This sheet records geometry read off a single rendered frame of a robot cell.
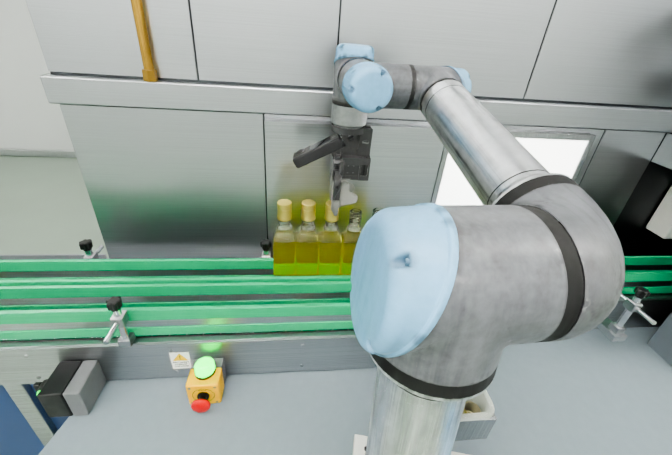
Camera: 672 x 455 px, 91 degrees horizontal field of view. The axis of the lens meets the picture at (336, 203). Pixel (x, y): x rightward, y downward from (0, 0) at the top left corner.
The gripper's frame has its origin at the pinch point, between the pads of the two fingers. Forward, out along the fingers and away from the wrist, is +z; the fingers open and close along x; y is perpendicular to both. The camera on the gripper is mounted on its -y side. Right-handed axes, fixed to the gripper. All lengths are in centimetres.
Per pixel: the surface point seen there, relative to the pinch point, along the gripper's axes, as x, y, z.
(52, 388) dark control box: -23, -58, 32
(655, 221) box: 14, 110, 12
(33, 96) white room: 307, -282, 50
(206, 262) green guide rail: 2.9, -32.1, 19.5
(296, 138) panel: 12.0, -8.9, -12.6
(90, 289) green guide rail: -7, -56, 20
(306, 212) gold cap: -1.5, -6.1, 1.0
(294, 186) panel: 12.0, -9.2, 0.8
